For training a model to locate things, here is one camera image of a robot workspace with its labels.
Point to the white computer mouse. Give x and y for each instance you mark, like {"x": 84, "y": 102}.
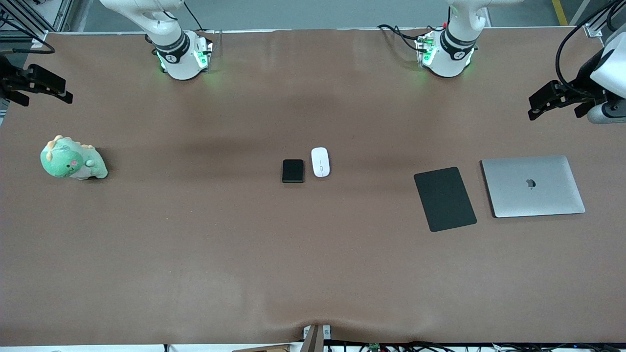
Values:
{"x": 320, "y": 164}

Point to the black phone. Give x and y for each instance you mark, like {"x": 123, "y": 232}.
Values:
{"x": 293, "y": 171}

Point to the brown table cover mat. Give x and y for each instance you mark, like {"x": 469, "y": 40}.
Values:
{"x": 195, "y": 254}

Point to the aluminium frame profile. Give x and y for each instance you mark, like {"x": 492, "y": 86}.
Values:
{"x": 61, "y": 19}
{"x": 594, "y": 29}

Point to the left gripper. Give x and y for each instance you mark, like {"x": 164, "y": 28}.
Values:
{"x": 583, "y": 78}

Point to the silver closed laptop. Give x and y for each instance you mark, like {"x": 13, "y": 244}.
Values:
{"x": 533, "y": 198}

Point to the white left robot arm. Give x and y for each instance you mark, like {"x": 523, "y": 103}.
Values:
{"x": 450, "y": 58}

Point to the black mouse pad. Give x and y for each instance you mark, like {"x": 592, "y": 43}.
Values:
{"x": 445, "y": 200}

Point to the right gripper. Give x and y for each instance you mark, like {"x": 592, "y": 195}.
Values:
{"x": 11, "y": 79}

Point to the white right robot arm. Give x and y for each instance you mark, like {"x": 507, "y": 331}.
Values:
{"x": 181, "y": 63}

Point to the camera mounting post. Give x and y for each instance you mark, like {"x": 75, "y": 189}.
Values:
{"x": 315, "y": 340}

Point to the green dinosaur plush toy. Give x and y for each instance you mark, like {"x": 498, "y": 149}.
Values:
{"x": 63, "y": 161}

